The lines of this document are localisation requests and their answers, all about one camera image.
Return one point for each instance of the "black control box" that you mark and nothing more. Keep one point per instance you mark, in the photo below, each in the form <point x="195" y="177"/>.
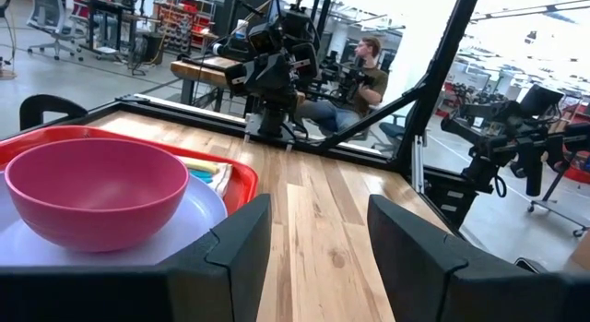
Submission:
<point x="449" y="197"/>

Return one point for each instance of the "magenta plastic bowl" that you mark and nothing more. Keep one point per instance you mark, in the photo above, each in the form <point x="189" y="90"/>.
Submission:
<point x="92" y="197"/>

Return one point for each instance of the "beige cloth napkin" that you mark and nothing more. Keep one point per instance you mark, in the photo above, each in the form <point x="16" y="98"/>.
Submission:
<point x="223" y="176"/>

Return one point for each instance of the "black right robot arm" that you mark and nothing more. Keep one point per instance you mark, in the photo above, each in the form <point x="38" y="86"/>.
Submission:
<point x="272" y="121"/>

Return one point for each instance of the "background black robot arm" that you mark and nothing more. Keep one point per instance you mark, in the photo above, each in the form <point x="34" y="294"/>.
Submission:
<point x="341" y="77"/>

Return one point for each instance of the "black curved frame bracket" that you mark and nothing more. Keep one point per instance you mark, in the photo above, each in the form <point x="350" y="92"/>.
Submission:
<point x="46" y="101"/>

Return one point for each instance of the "background robot on stand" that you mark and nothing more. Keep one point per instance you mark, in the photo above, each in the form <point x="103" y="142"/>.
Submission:
<point x="530" y="142"/>

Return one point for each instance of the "lilac plastic plate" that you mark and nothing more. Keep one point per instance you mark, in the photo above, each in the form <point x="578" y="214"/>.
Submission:
<point x="198" y="216"/>

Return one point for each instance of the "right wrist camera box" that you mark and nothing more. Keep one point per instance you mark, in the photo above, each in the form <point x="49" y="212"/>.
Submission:
<point x="265" y="36"/>

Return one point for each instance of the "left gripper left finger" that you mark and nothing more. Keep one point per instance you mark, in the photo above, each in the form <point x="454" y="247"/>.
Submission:
<point x="230" y="266"/>

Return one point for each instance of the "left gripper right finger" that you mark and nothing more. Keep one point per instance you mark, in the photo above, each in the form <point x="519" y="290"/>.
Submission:
<point x="415" y="266"/>

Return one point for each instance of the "grey office chair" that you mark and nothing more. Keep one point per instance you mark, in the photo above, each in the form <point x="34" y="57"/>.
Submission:
<point x="50" y="8"/>

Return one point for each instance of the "red parts shelf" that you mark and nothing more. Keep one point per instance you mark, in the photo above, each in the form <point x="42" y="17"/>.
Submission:
<point x="184" y="17"/>

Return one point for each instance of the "person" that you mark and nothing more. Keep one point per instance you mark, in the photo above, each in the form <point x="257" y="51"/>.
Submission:
<point x="369" y="87"/>

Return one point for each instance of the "red plastic tray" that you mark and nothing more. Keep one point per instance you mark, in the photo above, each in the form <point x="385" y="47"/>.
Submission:
<point x="242" y="188"/>

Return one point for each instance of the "black metal table frame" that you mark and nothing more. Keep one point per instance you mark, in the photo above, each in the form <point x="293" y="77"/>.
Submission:
<point x="433" y="77"/>

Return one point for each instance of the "wooden background table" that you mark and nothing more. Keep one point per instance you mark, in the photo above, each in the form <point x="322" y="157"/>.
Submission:
<point x="198" y="70"/>

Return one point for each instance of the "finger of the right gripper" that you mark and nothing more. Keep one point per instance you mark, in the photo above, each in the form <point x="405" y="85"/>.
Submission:
<point x="284" y="70"/>
<point x="263" y="75"/>

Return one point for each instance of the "black background desk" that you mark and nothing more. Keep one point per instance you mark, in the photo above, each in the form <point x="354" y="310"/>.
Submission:
<point x="108" y="3"/>

